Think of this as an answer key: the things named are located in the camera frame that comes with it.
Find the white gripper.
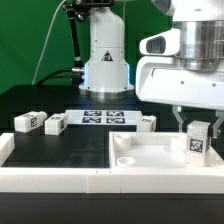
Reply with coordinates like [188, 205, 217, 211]
[135, 29, 224, 132]

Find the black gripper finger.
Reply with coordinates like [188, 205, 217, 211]
[212, 110, 224, 138]

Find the white square tabletop part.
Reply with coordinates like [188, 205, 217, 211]
[108, 131, 221, 169]

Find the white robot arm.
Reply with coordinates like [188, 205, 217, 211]
[81, 0, 224, 137]

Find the white plate with fiducial tags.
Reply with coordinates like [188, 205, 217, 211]
[65, 110, 142, 125]

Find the white U-shaped fence wall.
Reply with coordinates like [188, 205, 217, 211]
[0, 133, 224, 194]

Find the black base cable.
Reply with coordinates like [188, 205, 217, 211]
[34, 68, 84, 87]

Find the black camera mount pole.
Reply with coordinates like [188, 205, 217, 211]
[62, 0, 115, 84]

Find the grey cable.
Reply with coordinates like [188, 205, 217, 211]
[31, 0, 68, 86]

